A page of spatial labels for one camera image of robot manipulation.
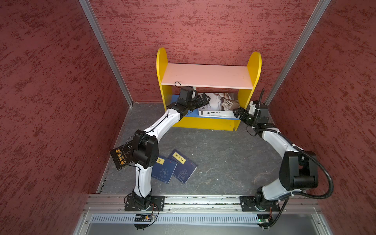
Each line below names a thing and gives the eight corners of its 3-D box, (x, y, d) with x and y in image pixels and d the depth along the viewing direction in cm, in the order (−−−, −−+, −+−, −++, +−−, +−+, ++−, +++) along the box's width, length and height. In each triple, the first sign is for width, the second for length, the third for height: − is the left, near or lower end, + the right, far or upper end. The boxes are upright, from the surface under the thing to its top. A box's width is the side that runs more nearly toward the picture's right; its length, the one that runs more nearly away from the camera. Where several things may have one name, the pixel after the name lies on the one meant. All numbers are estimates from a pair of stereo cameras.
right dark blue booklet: (160, 166, 89) (160, 164, 87) (174, 150, 96) (174, 148, 94) (183, 185, 82) (183, 184, 80) (197, 167, 89) (197, 165, 87)
